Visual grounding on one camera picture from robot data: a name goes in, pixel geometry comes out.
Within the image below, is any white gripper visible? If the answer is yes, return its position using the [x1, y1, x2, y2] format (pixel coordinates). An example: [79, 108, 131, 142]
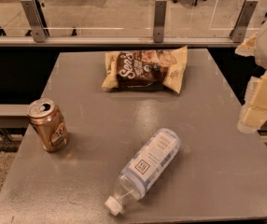
[235, 20, 267, 133]

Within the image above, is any clear blue-label plastic bottle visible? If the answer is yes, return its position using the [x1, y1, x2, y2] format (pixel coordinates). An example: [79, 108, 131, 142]
[105, 128, 181, 216]

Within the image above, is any yellow brown snack bag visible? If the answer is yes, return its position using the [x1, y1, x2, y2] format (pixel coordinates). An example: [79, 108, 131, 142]
[102, 46, 188, 93]

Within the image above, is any glass barrier panel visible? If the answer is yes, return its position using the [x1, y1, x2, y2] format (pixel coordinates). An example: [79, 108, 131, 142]
[0, 0, 267, 37]

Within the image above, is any gold soda can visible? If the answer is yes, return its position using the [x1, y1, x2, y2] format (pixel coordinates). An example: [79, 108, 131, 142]
[27, 98, 68, 152]

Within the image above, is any right metal bracket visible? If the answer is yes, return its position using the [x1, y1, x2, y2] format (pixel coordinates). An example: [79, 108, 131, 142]
[230, 0, 258, 43]

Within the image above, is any metal bracket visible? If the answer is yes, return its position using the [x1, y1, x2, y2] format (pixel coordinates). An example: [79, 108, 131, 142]
[230, 0, 258, 43]
[21, 0, 48, 43]
[153, 0, 166, 43]

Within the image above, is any middle metal bracket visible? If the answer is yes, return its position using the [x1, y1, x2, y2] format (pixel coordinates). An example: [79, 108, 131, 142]
[153, 0, 166, 43]

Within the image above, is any left metal bracket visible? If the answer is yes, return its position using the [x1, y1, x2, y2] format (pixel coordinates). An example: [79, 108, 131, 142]
[21, 0, 48, 43]

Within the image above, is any grey metal rail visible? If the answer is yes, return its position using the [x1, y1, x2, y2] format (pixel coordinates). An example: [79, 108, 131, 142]
[0, 36, 238, 48]

